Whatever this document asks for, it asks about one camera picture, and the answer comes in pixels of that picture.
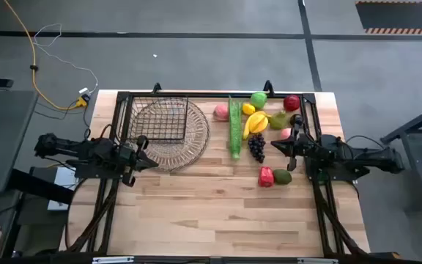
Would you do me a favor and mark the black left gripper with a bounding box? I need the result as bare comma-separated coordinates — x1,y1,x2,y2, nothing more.
117,134,160,187

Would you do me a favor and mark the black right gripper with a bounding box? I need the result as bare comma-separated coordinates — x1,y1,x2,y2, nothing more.
270,114,322,172

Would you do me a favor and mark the green pear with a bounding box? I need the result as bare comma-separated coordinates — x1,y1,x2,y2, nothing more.
268,111,291,131

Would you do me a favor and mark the dark purple grape bunch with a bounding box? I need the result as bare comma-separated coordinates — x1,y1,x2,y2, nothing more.
248,133,267,164

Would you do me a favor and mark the red bell pepper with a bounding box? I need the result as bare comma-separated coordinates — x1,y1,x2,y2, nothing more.
257,166,275,188

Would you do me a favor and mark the yellow banana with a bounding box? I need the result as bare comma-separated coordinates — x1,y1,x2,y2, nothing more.
243,110,272,141

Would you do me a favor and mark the dark red round fruit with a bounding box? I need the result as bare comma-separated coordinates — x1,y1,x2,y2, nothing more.
283,94,301,112

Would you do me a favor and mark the long green leafy vegetable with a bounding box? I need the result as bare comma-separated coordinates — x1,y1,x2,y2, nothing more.
228,95,243,160

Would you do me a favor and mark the green apple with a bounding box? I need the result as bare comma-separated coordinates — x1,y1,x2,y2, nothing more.
250,91,268,110

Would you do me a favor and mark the pink peach with green leaf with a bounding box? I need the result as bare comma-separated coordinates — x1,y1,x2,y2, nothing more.
213,103,230,122

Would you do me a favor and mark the dark green avocado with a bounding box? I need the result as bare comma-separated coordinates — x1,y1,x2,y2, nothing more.
273,169,293,186

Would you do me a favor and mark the round woven placemat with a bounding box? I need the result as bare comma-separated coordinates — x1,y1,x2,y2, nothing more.
130,98,211,172

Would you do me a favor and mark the white box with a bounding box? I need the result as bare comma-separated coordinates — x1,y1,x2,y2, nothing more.
47,166,80,212

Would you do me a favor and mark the grey desk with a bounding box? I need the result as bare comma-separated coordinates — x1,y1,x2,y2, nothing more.
0,89,39,195

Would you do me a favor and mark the black mat with hazard stripes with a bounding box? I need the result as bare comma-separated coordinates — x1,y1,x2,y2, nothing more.
355,0,422,36

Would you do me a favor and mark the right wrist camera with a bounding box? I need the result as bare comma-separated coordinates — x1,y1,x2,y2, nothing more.
319,133,341,152

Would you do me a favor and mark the black wire basket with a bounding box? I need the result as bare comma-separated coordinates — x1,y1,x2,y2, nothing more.
125,94,190,144

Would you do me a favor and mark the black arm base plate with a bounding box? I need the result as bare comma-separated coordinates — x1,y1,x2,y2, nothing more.
74,161,125,180
305,157,371,183

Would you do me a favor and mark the black aluminium table frame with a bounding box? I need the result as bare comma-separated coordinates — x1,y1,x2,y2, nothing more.
60,80,371,257

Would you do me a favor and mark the silver metal bracket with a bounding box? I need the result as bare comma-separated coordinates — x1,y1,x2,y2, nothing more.
92,256,135,264
297,257,338,264

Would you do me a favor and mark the thin white cable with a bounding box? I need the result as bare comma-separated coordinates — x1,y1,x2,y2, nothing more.
33,23,99,95

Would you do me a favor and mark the dark grey table frame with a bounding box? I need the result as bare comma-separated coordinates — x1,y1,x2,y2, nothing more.
380,99,422,202

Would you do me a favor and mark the yellow floor cable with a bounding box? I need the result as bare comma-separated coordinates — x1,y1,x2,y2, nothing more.
4,0,82,111

